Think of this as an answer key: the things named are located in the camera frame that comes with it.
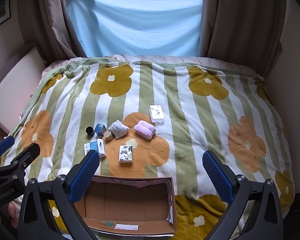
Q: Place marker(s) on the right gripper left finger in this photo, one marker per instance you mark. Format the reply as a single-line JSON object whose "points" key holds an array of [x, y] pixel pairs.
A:
{"points": [[36, 220]]}

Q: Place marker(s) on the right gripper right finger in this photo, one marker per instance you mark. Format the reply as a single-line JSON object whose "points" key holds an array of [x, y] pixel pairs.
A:
{"points": [[265, 220]]}

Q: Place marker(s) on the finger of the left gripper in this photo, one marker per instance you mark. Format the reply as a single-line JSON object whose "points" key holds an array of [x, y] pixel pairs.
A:
{"points": [[6, 144], [21, 161]]}

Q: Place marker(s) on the white blue box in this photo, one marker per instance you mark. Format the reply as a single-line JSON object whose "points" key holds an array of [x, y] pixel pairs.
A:
{"points": [[98, 146]]}

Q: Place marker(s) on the small blue cube box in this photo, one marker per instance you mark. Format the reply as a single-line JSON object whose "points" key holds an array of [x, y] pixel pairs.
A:
{"points": [[100, 129]]}

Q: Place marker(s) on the white patterned cloth pouch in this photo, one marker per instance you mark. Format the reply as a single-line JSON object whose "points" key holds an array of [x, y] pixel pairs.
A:
{"points": [[118, 129]]}

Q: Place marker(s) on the black white patterned tissue pack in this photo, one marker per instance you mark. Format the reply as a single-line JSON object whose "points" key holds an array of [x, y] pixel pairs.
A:
{"points": [[126, 154]]}

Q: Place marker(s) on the pink towel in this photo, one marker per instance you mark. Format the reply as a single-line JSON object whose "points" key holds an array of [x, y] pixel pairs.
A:
{"points": [[145, 129]]}

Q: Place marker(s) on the person's left hand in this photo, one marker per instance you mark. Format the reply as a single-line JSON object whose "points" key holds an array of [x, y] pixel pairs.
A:
{"points": [[13, 216]]}

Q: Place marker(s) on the white bedside cabinet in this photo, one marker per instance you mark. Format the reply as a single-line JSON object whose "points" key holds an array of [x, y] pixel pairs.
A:
{"points": [[19, 79]]}

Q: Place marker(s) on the beige round wooden lid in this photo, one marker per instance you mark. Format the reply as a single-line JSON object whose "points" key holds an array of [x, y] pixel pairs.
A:
{"points": [[108, 135]]}

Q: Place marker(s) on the open cardboard box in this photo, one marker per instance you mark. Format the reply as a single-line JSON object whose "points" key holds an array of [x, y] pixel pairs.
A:
{"points": [[138, 207]]}

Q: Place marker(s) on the left brown curtain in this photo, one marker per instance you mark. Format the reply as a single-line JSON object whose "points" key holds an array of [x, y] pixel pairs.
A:
{"points": [[47, 23]]}

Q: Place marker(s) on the brown curtain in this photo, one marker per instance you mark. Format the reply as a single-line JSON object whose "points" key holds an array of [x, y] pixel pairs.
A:
{"points": [[245, 32], [47, 23]]}

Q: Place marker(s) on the floral striped fleece blanket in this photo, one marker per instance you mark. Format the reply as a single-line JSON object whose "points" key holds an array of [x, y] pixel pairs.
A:
{"points": [[205, 108]]}

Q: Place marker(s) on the clear wrapped tissue pack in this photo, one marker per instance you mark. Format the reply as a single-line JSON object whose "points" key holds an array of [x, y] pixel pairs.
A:
{"points": [[156, 114]]}

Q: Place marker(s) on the light blue hanging sheet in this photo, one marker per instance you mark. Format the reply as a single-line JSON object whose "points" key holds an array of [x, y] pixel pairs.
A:
{"points": [[137, 27]]}

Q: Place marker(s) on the right brown curtain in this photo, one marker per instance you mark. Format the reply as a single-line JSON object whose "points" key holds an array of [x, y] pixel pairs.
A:
{"points": [[245, 32]]}

